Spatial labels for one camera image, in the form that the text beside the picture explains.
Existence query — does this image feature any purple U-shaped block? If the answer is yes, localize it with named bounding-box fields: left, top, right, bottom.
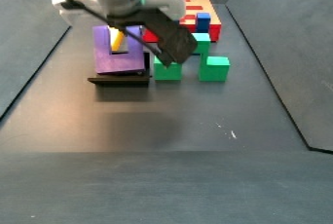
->
left=92, top=25, right=144, bottom=74

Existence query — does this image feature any red slotted board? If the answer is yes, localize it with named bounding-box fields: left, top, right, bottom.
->
left=141, top=0, right=221, bottom=44

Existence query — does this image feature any black angled fixture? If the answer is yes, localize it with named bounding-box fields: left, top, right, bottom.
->
left=86, top=52, right=151, bottom=86

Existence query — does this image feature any yellow bar block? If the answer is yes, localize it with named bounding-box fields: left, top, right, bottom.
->
left=108, top=27, right=122, bottom=52

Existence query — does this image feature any blue U-shaped block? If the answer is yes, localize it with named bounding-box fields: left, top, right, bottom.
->
left=196, top=13, right=211, bottom=33

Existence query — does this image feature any green stepped arch block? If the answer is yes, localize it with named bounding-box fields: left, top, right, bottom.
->
left=153, top=33, right=229, bottom=82

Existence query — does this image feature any black cable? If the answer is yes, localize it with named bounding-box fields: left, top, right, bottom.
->
left=40, top=0, right=163, bottom=56

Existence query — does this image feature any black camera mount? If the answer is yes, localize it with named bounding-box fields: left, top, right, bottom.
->
left=106, top=9, right=197, bottom=67

